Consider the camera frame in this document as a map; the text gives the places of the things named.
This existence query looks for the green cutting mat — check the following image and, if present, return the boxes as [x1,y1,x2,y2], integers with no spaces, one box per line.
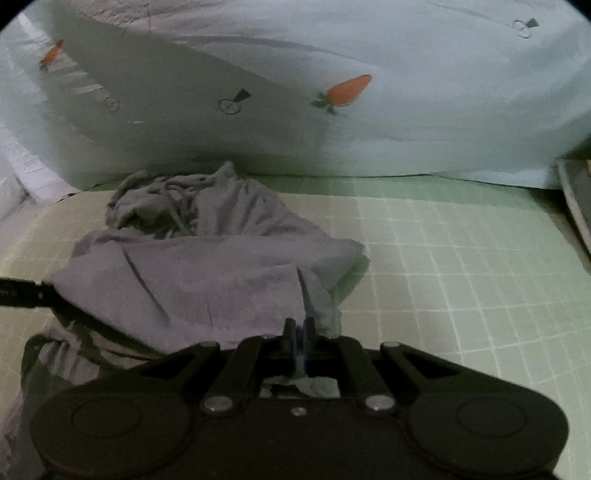
[0,175,591,480]

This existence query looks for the white printed plastic bag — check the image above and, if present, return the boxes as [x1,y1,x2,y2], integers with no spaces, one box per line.
[0,122,80,221]

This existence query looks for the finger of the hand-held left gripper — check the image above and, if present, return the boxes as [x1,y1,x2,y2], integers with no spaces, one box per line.
[0,276,59,309]

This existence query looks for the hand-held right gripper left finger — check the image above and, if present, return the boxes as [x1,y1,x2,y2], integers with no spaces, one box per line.
[137,318,300,414]

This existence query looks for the pale carrot print quilt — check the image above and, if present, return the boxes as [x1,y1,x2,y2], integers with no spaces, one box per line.
[0,0,591,191]

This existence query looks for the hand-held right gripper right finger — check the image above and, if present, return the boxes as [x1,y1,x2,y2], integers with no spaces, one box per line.
[302,318,463,414]

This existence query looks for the grey sweatpants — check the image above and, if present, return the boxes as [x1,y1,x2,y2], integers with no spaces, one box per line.
[18,160,371,400]

